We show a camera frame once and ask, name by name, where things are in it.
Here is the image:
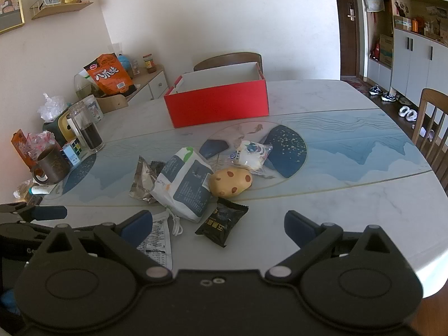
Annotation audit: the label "black gold print snack packet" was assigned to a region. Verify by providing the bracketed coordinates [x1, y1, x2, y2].
[195, 197, 249, 249]

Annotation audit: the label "orange snack bag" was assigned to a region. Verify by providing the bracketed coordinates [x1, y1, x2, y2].
[83, 53, 136, 96]

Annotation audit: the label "wooden wall shelf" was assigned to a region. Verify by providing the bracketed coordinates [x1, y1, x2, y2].
[30, 1, 94, 20]

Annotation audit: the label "large gold framed picture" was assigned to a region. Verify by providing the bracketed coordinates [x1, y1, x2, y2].
[0, 0, 26, 35]

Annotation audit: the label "blue patterned ball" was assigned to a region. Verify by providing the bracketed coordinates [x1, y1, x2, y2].
[117, 54, 132, 78]

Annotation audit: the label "brown door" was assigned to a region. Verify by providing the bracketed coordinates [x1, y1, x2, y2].
[332, 0, 368, 78]

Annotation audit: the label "orange packet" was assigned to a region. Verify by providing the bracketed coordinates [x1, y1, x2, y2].
[11, 129, 39, 169]

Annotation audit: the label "white printed paper packet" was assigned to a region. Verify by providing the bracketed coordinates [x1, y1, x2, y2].
[135, 211, 174, 270]

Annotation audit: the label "wooden chair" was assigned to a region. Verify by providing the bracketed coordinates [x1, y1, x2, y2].
[412, 88, 448, 183]
[193, 52, 263, 72]

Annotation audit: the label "green yellow tissue box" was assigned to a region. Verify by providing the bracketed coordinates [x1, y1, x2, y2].
[43, 110, 76, 148]

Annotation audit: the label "beige wooden holder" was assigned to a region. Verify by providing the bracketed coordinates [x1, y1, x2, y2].
[95, 94, 129, 114]

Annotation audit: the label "brown mug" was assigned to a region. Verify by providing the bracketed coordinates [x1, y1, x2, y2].
[30, 146, 71, 185]

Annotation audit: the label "crumpled clear plastic bag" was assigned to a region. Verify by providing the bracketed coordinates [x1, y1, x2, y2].
[38, 93, 72, 123]

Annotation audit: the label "marble patterned desktop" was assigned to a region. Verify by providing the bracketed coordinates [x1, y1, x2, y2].
[0, 79, 448, 300]

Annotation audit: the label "pink clear wrapper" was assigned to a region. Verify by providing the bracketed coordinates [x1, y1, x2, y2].
[27, 130, 62, 155]

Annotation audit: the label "clear glass vase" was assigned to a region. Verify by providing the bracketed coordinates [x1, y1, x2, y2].
[73, 73, 106, 100]

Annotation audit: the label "white printed tin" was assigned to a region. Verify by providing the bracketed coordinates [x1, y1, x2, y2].
[86, 96, 104, 123]

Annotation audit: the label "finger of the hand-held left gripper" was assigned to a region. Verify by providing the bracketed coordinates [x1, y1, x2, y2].
[0, 201, 68, 222]
[0, 222, 54, 241]

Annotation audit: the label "white grey snack bag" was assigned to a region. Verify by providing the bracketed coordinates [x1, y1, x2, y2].
[150, 146, 215, 224]

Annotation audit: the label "glass jar dark contents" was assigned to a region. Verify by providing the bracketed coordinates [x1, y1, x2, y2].
[66, 101, 105, 153]

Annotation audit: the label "white side cabinet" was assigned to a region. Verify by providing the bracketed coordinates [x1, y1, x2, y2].
[124, 65, 169, 104]

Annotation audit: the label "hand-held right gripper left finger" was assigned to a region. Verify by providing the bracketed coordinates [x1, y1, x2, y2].
[34, 210, 174, 285]

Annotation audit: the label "grey white shoe cabinet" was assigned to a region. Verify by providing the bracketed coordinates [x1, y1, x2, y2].
[366, 0, 448, 113]

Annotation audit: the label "large cardboard box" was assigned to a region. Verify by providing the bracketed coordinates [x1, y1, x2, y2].
[379, 34, 394, 66]

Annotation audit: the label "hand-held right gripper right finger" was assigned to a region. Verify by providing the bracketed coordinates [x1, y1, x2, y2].
[265, 210, 406, 284]

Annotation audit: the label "silver snack packet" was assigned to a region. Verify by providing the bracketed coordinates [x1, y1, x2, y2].
[129, 156, 160, 204]

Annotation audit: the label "blueberry jelly cup packet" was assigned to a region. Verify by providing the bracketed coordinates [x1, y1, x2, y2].
[229, 140, 274, 176]

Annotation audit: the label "yellow spotted potato toy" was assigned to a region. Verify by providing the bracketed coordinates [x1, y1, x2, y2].
[209, 167, 253, 198]

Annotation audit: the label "red cardboard box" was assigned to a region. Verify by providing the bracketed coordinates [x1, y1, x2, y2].
[164, 62, 270, 129]

